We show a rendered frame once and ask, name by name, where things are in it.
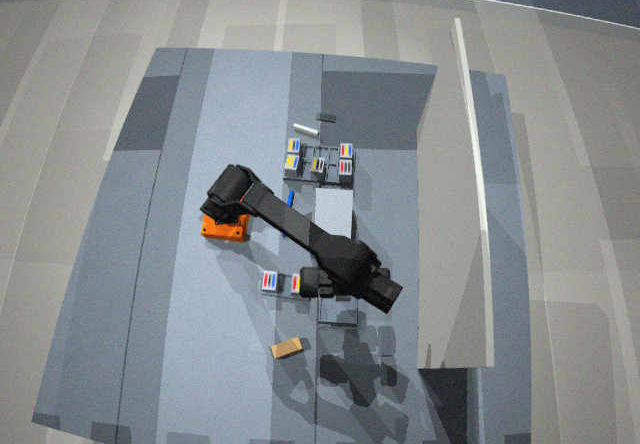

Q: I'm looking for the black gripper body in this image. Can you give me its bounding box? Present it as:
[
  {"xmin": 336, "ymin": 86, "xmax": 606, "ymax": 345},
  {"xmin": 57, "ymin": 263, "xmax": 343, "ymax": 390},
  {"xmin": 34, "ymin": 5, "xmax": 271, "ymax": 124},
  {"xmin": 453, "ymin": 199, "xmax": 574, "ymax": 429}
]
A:
[{"xmin": 299, "ymin": 267, "xmax": 391, "ymax": 298}]

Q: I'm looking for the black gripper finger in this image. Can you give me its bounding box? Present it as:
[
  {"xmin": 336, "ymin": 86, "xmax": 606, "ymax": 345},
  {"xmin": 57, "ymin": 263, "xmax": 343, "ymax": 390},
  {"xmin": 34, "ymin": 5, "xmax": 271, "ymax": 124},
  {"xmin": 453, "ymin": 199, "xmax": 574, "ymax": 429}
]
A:
[{"xmin": 319, "ymin": 270, "xmax": 335, "ymax": 299}]

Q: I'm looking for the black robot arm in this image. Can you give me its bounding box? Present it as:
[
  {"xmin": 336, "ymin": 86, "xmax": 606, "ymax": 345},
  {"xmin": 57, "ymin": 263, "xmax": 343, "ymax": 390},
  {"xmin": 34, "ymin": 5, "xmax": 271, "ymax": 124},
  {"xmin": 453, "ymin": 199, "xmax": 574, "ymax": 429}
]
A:
[{"xmin": 199, "ymin": 164, "xmax": 403, "ymax": 314}]

